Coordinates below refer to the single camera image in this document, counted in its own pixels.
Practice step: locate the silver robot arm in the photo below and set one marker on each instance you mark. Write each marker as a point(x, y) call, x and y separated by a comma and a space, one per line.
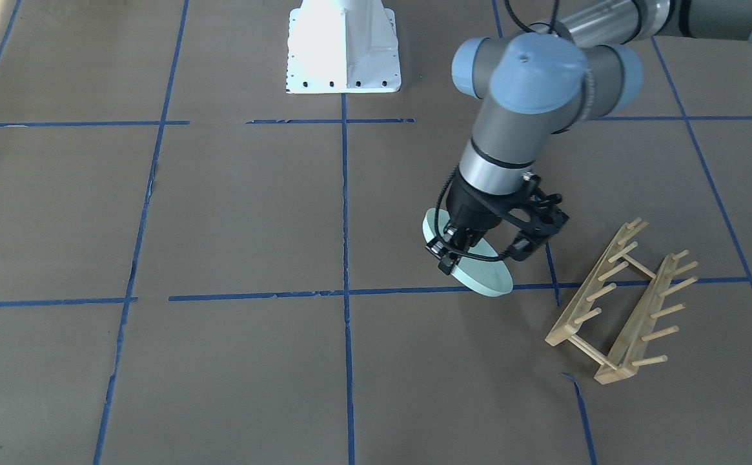
point(539, 82)

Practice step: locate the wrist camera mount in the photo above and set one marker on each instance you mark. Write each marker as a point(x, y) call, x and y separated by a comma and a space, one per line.
point(536, 215)

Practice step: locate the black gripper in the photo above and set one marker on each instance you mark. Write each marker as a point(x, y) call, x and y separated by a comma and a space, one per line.
point(472, 208)

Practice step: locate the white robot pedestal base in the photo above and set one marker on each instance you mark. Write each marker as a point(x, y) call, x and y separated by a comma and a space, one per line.
point(342, 47)

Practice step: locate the light green ceramic plate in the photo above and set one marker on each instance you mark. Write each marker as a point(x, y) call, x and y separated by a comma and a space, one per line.
point(487, 278)

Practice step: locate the wooden dish rack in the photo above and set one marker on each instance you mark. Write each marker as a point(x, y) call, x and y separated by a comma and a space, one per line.
point(613, 316)

